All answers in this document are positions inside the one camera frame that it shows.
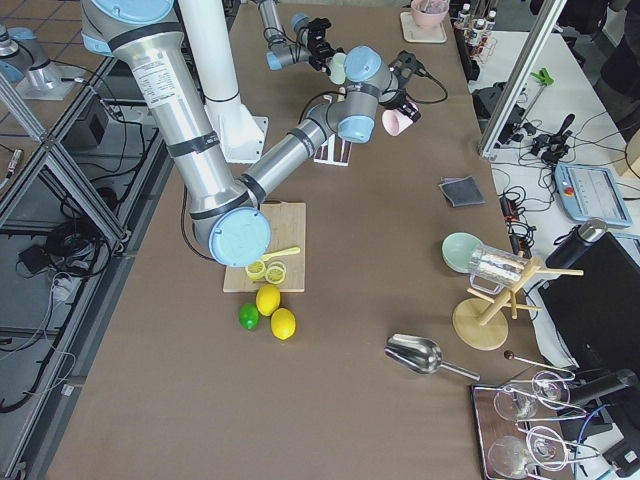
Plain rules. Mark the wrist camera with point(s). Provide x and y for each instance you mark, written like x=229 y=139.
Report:
x=405 y=65

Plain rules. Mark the black handheld tool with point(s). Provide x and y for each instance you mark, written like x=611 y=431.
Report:
x=550 y=148

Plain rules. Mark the bamboo cutting board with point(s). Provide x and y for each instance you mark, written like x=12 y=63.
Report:
x=288 y=229

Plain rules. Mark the green lime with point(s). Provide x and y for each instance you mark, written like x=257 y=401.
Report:
x=249 y=316

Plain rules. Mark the pink cup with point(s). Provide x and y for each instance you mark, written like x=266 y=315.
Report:
x=395 y=122

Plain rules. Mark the spare robot base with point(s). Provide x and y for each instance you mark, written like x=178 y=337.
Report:
x=26 y=65

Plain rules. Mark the metal scoop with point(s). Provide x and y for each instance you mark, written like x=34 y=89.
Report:
x=422 y=355

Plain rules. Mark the wooden mug tree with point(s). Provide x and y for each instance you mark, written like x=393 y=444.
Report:
x=480 y=321

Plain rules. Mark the black water bottle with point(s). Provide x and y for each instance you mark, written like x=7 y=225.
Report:
x=573 y=245

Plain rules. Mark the white pillar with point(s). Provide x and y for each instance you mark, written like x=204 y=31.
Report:
x=241 y=134

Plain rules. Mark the yellow plastic knife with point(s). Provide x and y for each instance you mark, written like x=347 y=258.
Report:
x=280 y=253

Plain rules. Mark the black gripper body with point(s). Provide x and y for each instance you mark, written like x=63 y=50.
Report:
x=320 y=48
x=398 y=105

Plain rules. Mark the lemon slice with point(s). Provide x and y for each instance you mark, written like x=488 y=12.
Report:
x=256 y=270
x=275 y=274

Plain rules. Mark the glass rack tray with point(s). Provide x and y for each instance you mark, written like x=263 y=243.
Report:
x=490 y=427

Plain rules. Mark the yellow lemon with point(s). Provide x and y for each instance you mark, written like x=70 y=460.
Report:
x=283 y=324
x=268 y=299

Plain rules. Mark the black monitor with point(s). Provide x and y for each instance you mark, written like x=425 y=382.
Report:
x=597 y=314

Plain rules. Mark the wine glass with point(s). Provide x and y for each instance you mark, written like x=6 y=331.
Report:
x=551 y=389
x=515 y=404
x=510 y=458
x=546 y=448

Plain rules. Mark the grey cloth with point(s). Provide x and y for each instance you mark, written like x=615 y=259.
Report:
x=461 y=192

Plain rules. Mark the green clip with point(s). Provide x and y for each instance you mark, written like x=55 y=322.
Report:
x=543 y=77

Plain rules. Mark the aluminium frame column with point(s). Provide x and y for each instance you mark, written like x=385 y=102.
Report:
x=535 y=41

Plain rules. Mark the pink bowl of ice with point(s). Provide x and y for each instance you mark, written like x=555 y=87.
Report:
x=429 y=13

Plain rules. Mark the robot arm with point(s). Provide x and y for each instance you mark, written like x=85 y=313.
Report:
x=179 y=54
x=284 y=50

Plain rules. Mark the teach pendant tablet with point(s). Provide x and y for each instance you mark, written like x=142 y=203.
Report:
x=587 y=192

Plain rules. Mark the green cup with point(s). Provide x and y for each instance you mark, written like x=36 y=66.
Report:
x=336 y=68

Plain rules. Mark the green bowl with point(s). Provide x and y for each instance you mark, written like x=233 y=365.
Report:
x=457 y=249

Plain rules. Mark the beige tray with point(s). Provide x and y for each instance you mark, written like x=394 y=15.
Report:
x=430 y=31

